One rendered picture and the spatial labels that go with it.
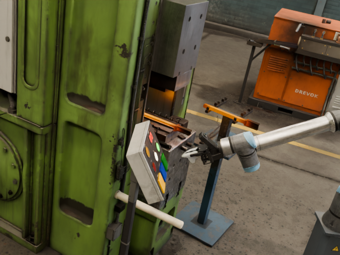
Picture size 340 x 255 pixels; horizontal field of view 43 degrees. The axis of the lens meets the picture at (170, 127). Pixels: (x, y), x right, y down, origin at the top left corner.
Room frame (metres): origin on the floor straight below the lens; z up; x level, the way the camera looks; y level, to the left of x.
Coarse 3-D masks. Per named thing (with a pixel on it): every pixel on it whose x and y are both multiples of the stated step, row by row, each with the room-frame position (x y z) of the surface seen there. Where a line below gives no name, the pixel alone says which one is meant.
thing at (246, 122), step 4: (204, 104) 2.76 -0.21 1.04; (208, 104) 2.78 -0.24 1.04; (212, 108) 2.73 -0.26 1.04; (216, 108) 2.73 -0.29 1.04; (220, 112) 2.70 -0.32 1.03; (224, 112) 2.68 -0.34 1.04; (228, 112) 2.70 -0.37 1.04; (228, 116) 2.67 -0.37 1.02; (232, 116) 2.65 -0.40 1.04; (236, 116) 2.65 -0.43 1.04; (240, 120) 2.62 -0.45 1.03; (244, 120) 2.61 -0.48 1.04; (248, 120) 2.60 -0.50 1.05; (244, 124) 2.60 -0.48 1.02; (248, 124) 2.60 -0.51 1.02; (252, 124) 2.59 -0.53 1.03; (256, 124) 2.58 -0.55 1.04; (252, 128) 2.58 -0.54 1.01; (256, 128) 2.57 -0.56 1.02
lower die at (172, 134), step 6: (150, 114) 2.53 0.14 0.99; (144, 120) 2.43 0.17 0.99; (150, 120) 2.45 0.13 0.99; (156, 120) 2.44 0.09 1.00; (168, 120) 2.49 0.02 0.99; (156, 126) 2.38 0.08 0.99; (162, 126) 2.39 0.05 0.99; (168, 126) 2.40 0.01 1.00; (162, 132) 2.34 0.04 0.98; (168, 132) 2.34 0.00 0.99; (174, 132) 2.40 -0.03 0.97; (162, 138) 2.30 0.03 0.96; (168, 138) 2.33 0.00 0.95
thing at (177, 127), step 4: (148, 116) 2.47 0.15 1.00; (152, 116) 2.47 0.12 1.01; (160, 120) 2.44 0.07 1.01; (164, 120) 2.45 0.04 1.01; (168, 124) 2.41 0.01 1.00; (172, 124) 2.41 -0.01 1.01; (176, 124) 2.42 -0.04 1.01; (176, 128) 2.38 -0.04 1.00; (180, 128) 2.38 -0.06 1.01; (184, 128) 2.38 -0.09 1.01; (180, 132) 2.38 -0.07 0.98; (184, 132) 2.38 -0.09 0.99; (188, 132) 2.37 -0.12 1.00
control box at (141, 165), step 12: (144, 132) 1.87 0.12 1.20; (132, 144) 1.77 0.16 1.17; (144, 144) 1.74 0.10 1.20; (132, 156) 1.67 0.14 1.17; (144, 156) 1.67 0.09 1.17; (132, 168) 1.67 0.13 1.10; (144, 168) 1.67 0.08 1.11; (156, 168) 1.77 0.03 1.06; (144, 180) 1.67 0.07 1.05; (156, 180) 1.69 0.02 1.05; (144, 192) 1.67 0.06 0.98; (156, 192) 1.67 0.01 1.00
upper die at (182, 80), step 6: (156, 72) 2.35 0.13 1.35; (186, 72) 2.40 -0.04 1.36; (150, 78) 2.36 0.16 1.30; (156, 78) 2.34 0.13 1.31; (162, 78) 2.33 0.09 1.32; (168, 78) 2.31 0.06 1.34; (174, 78) 2.30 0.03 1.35; (180, 78) 2.34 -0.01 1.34; (186, 78) 2.42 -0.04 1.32; (156, 84) 2.34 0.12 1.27; (162, 84) 2.32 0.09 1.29; (168, 84) 2.31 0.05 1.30; (174, 84) 2.30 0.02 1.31; (180, 84) 2.35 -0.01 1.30; (186, 84) 2.44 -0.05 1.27; (174, 90) 2.29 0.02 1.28
